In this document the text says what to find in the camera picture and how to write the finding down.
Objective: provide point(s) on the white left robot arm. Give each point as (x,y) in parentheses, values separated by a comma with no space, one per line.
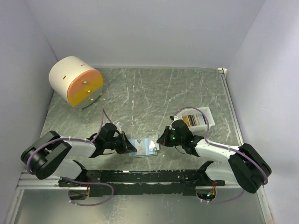
(53,154)

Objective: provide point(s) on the white VIP credit card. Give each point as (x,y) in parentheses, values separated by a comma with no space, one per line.
(142,146)

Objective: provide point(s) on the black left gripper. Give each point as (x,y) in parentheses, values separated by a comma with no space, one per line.
(126,146)

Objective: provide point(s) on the green card holder wallet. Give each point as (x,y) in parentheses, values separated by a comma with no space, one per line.
(154,147)

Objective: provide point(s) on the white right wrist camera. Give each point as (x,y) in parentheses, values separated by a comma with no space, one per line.
(174,118)

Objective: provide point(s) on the round white drawer cabinet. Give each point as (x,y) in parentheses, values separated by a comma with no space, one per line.
(78,83)

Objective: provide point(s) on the white plastic card tray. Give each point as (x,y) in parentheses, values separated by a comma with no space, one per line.
(208,116)

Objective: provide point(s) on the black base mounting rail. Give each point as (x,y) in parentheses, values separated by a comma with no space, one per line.
(139,182)

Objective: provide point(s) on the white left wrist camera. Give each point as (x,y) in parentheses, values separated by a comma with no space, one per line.
(119,125)

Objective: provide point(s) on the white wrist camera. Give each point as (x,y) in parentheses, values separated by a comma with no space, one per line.
(119,125)
(174,118)

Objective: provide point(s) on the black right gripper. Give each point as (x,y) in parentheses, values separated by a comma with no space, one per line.
(163,140)

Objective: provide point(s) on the stack of cards in tray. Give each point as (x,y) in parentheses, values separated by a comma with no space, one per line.
(194,120)

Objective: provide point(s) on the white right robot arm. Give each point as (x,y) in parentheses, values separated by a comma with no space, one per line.
(238,164)

